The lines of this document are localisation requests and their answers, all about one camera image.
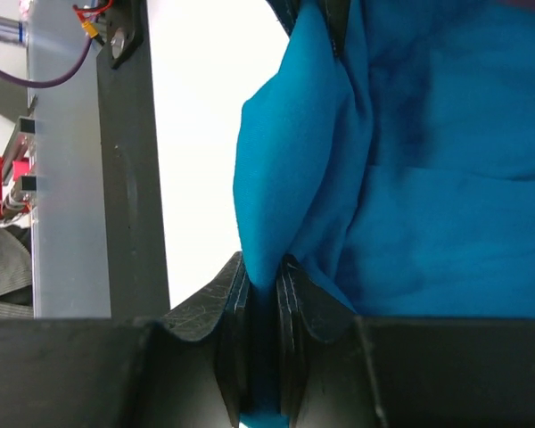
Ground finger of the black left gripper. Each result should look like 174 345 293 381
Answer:
323 0 350 57
269 0 300 36

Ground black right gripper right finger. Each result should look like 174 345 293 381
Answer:
276 255 361 424

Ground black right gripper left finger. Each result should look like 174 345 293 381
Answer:
162 251 251 424

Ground teal t shirt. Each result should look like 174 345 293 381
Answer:
231 0 535 428

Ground grey sleeved person's forearm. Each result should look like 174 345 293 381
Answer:
0 225 34 318

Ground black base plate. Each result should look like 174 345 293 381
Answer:
96 1 169 319

